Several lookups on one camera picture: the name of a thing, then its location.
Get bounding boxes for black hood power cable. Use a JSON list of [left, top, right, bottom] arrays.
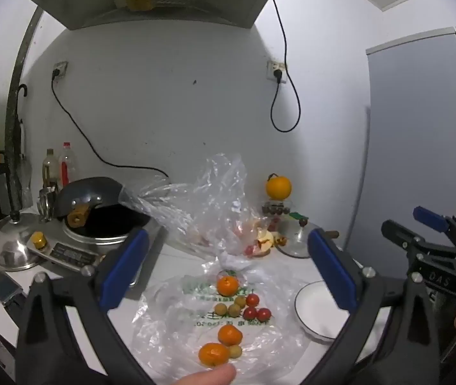
[[270, 0, 302, 134]]

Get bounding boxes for mandarin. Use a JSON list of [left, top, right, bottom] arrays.
[[216, 276, 239, 297], [198, 342, 230, 368], [217, 324, 244, 347]]

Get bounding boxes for induction cooker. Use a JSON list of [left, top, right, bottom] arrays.
[[27, 204, 159, 272]]

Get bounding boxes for large orange on container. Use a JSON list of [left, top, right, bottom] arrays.
[[266, 173, 292, 201]]

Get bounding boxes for crumpled clear plastic bag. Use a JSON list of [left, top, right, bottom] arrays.
[[118, 154, 269, 260]]

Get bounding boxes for steel dome lid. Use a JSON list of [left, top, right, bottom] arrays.
[[0, 211, 44, 272]]

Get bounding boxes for white round plate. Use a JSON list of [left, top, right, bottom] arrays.
[[294, 281, 349, 343]]

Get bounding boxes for green yellow sponge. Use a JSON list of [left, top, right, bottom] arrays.
[[288, 212, 308, 221]]

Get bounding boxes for steel saucepan with wooden handle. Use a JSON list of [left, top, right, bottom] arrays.
[[275, 215, 317, 259]]

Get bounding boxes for mandarin front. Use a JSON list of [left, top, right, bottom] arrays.
[[198, 342, 230, 368]]

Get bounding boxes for smartphone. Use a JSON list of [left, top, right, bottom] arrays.
[[0, 271, 24, 305]]

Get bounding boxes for right wall socket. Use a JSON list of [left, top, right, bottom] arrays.
[[267, 60, 287, 83]]

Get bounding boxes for mandarin top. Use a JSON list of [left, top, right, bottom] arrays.
[[216, 276, 239, 297]]

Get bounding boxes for longan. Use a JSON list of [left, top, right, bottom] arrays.
[[234, 295, 246, 309], [227, 303, 241, 318], [228, 345, 243, 359], [214, 303, 228, 316]]

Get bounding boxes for oil bottle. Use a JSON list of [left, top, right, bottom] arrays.
[[42, 148, 59, 192]]

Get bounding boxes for wall socket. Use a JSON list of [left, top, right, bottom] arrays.
[[52, 61, 68, 79], [267, 60, 287, 83]]

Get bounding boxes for cherry tomato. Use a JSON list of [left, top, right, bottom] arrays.
[[245, 293, 260, 308], [243, 307, 258, 321], [257, 308, 272, 322]]

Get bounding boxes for black cooker power cable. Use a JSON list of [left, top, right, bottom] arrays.
[[50, 69, 170, 179]]

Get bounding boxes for black wok with wooden handle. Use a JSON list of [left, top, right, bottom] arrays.
[[53, 176, 123, 228]]

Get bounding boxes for longan front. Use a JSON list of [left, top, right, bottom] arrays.
[[228, 345, 243, 359]]

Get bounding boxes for grey door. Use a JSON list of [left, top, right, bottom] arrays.
[[346, 27, 456, 277]]

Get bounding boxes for flat printed plastic bag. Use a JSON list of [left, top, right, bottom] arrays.
[[131, 261, 309, 384]]

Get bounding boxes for orange peel pieces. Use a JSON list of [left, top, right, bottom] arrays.
[[245, 229, 288, 257]]

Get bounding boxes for clear container of dark fruits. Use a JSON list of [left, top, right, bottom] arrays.
[[261, 199, 292, 217]]

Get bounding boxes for black umbrella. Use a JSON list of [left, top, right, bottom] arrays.
[[11, 83, 28, 210]]

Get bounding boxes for left wall socket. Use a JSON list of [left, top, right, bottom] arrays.
[[52, 61, 68, 79]]

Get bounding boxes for operator thumb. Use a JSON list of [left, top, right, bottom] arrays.
[[173, 363, 237, 385]]

